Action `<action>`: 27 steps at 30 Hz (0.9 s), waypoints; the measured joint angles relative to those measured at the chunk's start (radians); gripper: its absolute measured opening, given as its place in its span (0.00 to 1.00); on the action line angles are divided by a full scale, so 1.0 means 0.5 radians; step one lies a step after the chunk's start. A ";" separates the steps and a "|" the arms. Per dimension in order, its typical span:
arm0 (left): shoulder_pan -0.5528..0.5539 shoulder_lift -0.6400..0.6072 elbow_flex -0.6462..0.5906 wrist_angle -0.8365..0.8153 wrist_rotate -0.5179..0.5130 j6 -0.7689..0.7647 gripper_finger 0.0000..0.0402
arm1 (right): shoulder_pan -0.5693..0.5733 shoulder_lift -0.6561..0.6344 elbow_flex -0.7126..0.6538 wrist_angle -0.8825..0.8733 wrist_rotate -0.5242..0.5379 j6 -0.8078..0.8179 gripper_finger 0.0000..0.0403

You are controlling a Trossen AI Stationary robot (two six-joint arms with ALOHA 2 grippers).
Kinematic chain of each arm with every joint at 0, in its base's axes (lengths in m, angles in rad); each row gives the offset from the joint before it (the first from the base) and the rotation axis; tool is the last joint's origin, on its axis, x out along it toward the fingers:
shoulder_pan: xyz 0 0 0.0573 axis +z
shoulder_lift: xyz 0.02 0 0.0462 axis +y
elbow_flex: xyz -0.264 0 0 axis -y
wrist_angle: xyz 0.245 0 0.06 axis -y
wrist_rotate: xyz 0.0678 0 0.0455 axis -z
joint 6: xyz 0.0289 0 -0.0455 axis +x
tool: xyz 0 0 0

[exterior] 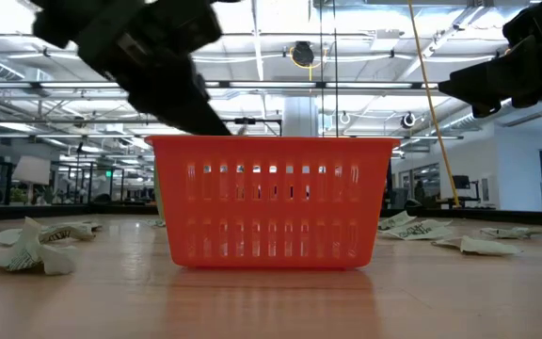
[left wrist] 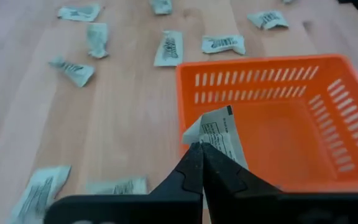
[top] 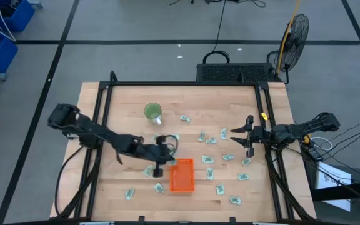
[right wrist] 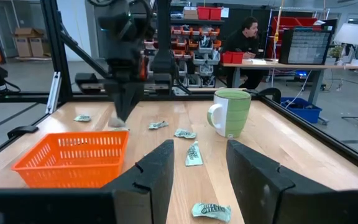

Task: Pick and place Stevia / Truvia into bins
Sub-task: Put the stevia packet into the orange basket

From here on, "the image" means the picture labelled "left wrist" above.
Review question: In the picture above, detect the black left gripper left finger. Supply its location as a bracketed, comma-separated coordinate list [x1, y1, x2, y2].
[44, 142, 204, 224]

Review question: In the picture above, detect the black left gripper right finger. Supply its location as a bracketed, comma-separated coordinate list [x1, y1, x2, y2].
[201, 142, 358, 224]

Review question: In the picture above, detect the white stevia sweetener packet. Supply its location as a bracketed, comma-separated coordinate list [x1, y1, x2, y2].
[153, 30, 185, 67]
[181, 105, 249, 170]
[85, 176, 149, 196]
[201, 34, 247, 56]
[48, 56, 96, 88]
[149, 0, 173, 16]
[57, 2, 101, 22]
[246, 10, 290, 30]
[86, 22, 109, 59]
[6, 164, 72, 224]

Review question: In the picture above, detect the orange plastic slotted basket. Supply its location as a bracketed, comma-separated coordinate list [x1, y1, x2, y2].
[175, 54, 358, 194]

